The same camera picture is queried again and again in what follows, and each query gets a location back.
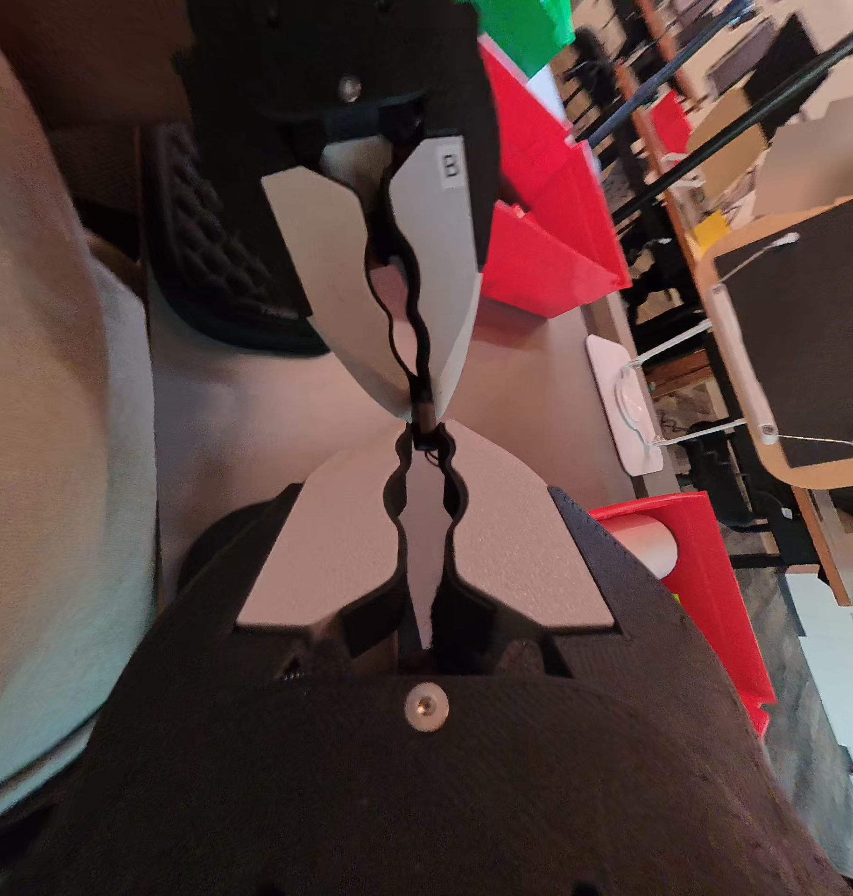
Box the green plastic bin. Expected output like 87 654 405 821
458 0 576 79

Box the white paper roll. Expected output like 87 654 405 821
612 513 679 581

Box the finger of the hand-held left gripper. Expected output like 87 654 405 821
381 136 486 417
260 164 427 423

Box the black mesh chair back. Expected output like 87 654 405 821
141 120 332 359

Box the white flat pad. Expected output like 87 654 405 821
585 334 667 478

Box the wooden table with black mat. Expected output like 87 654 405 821
698 192 853 491

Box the white box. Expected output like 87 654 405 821
783 567 853 883

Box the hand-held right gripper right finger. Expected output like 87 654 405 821
426 419 618 662

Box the large red plastic bin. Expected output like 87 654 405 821
478 34 634 321

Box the black braided cable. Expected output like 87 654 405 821
409 374 447 463

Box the yellow box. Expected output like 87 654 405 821
687 209 733 247

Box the red bin with white roll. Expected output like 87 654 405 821
589 490 779 737

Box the person's beige sweatshirt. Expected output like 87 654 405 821
0 17 160 816

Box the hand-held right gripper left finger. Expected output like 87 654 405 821
236 422 408 658

